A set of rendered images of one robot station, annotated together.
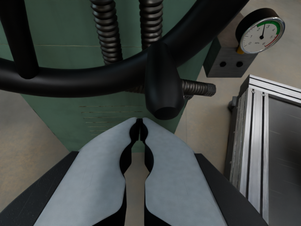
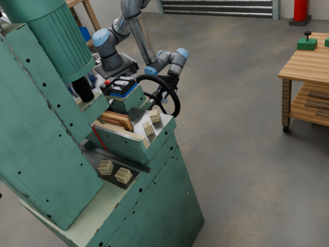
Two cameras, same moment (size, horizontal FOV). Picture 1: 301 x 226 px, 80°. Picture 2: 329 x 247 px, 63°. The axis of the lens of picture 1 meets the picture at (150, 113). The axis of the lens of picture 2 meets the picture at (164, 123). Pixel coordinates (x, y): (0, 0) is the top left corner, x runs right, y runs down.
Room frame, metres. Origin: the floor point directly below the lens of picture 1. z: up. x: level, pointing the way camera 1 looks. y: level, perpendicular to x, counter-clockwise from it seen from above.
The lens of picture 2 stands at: (0.75, 1.06, 1.58)
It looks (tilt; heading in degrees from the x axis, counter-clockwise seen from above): 39 degrees down; 237
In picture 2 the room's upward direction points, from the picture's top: 20 degrees counter-clockwise
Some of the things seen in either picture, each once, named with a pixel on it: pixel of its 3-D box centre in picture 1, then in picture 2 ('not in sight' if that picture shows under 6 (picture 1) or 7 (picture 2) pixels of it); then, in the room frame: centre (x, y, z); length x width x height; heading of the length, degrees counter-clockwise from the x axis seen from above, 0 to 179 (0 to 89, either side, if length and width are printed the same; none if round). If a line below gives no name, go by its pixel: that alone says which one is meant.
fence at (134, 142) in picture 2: not in sight; (89, 128); (0.49, 0.10, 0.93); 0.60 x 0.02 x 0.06; 100
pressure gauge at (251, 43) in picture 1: (254, 35); not in sight; (0.28, -0.15, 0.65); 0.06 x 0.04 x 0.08; 100
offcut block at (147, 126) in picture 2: not in sight; (148, 128); (0.36, 0.33, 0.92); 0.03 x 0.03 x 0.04; 67
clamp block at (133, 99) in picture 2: not in sight; (124, 98); (0.27, 0.06, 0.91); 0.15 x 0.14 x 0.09; 100
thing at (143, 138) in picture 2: not in sight; (93, 126); (0.48, 0.10, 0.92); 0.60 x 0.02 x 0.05; 100
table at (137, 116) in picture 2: not in sight; (116, 116); (0.35, 0.07, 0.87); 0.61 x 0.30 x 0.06; 100
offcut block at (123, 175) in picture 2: not in sight; (123, 175); (0.54, 0.33, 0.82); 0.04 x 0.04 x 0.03; 13
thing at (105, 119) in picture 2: not in sight; (106, 122); (0.43, 0.14, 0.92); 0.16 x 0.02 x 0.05; 100
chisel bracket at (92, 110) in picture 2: not in sight; (89, 110); (0.47, 0.14, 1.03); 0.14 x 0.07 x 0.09; 10
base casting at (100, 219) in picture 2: not in sight; (101, 171); (0.57, 0.16, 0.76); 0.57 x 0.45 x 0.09; 10
